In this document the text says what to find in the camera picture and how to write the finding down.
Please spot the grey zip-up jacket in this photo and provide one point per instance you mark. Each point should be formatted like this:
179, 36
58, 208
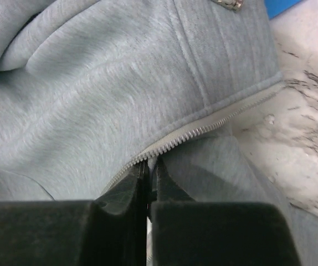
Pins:
88, 88

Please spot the blue paper sheet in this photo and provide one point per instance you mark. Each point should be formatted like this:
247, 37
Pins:
278, 8

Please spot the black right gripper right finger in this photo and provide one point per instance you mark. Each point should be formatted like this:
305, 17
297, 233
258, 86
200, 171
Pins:
187, 232

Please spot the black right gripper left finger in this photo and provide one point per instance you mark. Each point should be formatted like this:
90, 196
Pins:
110, 230

